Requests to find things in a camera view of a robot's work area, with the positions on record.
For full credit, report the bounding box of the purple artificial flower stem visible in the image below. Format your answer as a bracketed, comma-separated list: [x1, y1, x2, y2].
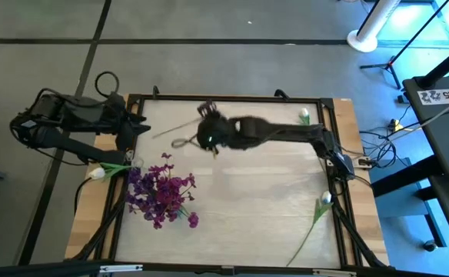
[147, 152, 198, 216]
[143, 209, 201, 231]
[125, 165, 160, 216]

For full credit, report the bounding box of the clear glass vase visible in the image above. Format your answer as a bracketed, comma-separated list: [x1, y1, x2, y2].
[128, 155, 145, 170]

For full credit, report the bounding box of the white printed marker label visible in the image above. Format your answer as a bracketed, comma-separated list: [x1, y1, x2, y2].
[416, 87, 449, 106]

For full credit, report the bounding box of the white artificial tulip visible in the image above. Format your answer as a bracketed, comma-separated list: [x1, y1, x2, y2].
[298, 107, 312, 127]
[285, 190, 334, 267]
[88, 161, 135, 182]

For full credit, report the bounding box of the black desk leg beam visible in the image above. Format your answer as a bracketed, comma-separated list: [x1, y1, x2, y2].
[370, 153, 447, 198]

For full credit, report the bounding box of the silver metal bracket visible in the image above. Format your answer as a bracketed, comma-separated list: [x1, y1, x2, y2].
[311, 269, 358, 277]
[98, 263, 144, 275]

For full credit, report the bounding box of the black diagonal post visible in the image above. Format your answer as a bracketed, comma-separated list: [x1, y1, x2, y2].
[416, 38, 449, 90]

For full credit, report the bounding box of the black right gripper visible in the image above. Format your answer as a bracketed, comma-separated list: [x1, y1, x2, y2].
[195, 98, 235, 152]

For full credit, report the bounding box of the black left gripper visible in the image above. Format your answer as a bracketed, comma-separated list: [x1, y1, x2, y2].
[105, 100, 151, 135]

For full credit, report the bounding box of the black metal table frame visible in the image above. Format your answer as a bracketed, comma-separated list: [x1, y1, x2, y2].
[65, 86, 391, 277]

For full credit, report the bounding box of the black tripod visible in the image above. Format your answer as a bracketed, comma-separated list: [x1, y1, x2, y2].
[358, 0, 449, 90]

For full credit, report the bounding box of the black floor cable bundle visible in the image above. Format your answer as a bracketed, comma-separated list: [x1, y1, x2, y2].
[358, 117, 408, 169]

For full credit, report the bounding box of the black looped cable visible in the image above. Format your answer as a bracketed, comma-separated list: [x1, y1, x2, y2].
[95, 71, 121, 98]

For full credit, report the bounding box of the white tower fan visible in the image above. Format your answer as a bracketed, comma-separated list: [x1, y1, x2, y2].
[346, 0, 402, 54]

